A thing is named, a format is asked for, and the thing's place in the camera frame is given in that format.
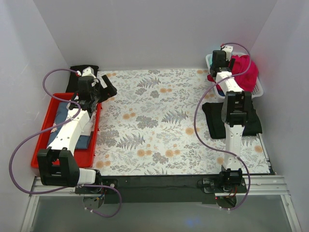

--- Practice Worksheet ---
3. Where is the red t shirt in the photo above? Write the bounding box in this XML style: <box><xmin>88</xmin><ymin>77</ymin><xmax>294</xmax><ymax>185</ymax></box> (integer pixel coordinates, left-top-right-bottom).
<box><xmin>207</xmin><ymin>55</ymin><xmax>258</xmax><ymax>93</ymax></box>

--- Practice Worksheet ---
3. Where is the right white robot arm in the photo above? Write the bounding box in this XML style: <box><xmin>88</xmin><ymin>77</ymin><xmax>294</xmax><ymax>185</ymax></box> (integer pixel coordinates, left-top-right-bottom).
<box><xmin>210</xmin><ymin>46</ymin><xmax>251</xmax><ymax>191</ymax></box>

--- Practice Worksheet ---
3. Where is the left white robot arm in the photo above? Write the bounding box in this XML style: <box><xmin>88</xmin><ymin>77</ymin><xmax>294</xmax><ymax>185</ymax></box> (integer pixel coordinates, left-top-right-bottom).
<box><xmin>37</xmin><ymin>74</ymin><xmax>117</xmax><ymax>187</ymax></box>

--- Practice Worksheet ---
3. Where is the teal t shirt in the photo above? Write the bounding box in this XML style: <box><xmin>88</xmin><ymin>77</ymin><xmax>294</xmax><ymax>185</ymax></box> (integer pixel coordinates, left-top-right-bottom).
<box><xmin>208</xmin><ymin>54</ymin><xmax>212</xmax><ymax>66</ymax></box>

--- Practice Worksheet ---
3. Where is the black cloth back left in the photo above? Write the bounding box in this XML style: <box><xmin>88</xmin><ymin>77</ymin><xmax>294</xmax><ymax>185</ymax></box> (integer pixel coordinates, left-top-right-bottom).
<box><xmin>66</xmin><ymin>64</ymin><xmax>99</xmax><ymax>93</ymax></box>

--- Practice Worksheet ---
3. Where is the black cloth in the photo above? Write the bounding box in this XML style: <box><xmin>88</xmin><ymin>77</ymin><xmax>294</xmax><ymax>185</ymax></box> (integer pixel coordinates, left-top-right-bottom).
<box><xmin>66</xmin><ymin>64</ymin><xmax>99</xmax><ymax>93</ymax></box>
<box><xmin>202</xmin><ymin>102</ymin><xmax>262</xmax><ymax>139</ymax></box>

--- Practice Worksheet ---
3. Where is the dark blue t shirt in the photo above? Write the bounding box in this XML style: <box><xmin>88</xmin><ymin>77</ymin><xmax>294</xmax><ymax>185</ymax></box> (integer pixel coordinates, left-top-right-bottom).
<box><xmin>217</xmin><ymin>90</ymin><xmax>225</xmax><ymax>97</ymax></box>

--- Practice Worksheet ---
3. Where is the folded blue t shirt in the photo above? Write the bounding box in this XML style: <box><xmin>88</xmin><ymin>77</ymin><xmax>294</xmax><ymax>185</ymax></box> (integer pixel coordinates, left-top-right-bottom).
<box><xmin>47</xmin><ymin>102</ymin><xmax>93</xmax><ymax>149</ymax></box>

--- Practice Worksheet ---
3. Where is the white plastic basket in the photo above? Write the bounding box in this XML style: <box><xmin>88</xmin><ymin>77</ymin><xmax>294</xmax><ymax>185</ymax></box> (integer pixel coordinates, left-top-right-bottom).
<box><xmin>205</xmin><ymin>54</ymin><xmax>264</xmax><ymax>102</ymax></box>

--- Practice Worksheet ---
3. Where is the floral patterned mat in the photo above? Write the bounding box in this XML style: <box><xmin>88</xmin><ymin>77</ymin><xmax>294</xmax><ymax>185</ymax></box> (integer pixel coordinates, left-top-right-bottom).
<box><xmin>93</xmin><ymin>69</ymin><xmax>271</xmax><ymax>176</ymax></box>

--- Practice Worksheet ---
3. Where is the black cloth right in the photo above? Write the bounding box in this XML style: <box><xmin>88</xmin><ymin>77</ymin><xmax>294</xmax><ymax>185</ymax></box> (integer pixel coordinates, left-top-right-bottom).
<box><xmin>202</xmin><ymin>102</ymin><xmax>262</xmax><ymax>139</ymax></box>

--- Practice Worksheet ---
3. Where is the red plastic tray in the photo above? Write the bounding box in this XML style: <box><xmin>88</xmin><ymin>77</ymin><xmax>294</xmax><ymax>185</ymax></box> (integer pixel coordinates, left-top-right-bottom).
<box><xmin>31</xmin><ymin>98</ymin><xmax>102</xmax><ymax>169</ymax></box>

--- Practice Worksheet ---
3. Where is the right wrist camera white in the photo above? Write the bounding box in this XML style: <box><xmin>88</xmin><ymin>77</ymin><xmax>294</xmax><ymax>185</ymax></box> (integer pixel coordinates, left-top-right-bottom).
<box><xmin>221</xmin><ymin>45</ymin><xmax>234</xmax><ymax>61</ymax></box>

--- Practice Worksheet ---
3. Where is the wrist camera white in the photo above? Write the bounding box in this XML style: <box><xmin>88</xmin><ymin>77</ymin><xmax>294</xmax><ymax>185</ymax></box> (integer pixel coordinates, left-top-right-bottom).
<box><xmin>82</xmin><ymin>67</ymin><xmax>96</xmax><ymax>78</ymax></box>
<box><xmin>221</xmin><ymin>45</ymin><xmax>234</xmax><ymax>61</ymax></box>

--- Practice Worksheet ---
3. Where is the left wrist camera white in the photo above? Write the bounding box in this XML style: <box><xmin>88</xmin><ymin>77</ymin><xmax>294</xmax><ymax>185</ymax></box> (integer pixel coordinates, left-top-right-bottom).
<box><xmin>82</xmin><ymin>67</ymin><xmax>96</xmax><ymax>78</ymax></box>

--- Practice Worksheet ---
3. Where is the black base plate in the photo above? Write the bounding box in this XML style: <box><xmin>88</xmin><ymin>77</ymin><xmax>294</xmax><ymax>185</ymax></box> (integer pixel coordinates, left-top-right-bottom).
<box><xmin>74</xmin><ymin>174</ymin><xmax>248</xmax><ymax>205</ymax></box>

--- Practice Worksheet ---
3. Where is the aluminium frame rail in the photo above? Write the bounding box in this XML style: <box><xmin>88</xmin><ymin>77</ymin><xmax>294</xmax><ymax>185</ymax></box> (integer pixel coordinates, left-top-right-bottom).
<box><xmin>22</xmin><ymin>175</ymin><xmax>301</xmax><ymax>232</ymax></box>

